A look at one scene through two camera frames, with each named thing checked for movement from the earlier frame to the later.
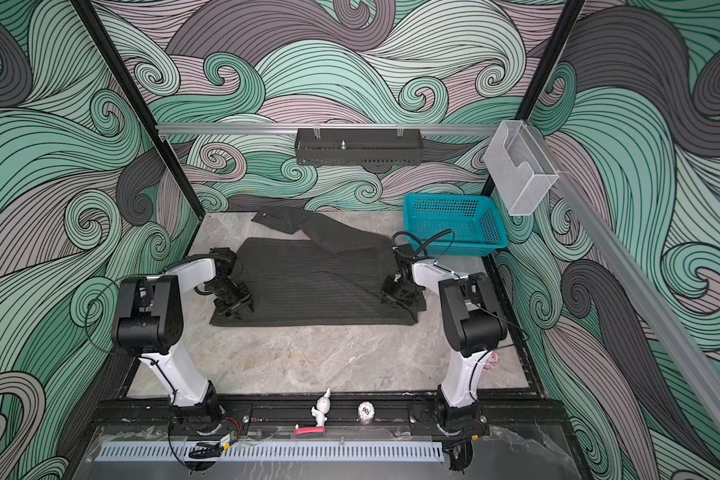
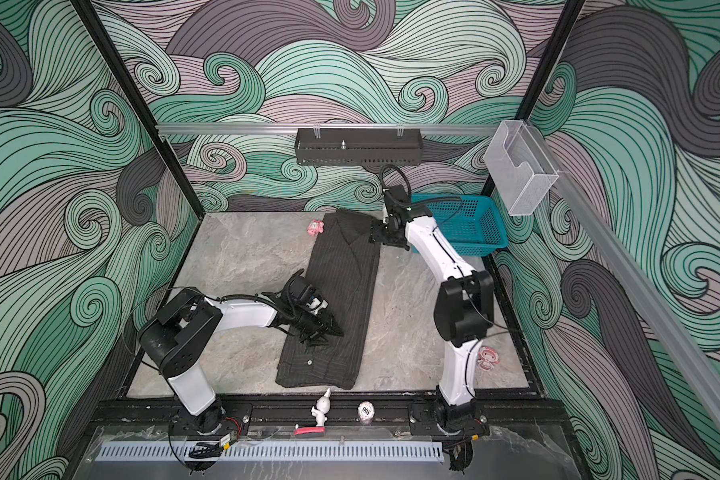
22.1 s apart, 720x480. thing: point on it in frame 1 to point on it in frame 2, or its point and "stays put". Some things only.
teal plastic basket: (476, 221) stays put
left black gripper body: (230, 298) to (312, 327)
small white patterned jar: (366, 412) stays put
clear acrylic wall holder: (517, 167) stays put
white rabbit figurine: (323, 405) stays put
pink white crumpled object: (491, 362) stays put
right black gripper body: (397, 292) to (386, 232)
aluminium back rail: (259, 128) stays put
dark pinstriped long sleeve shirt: (332, 278) to (340, 266)
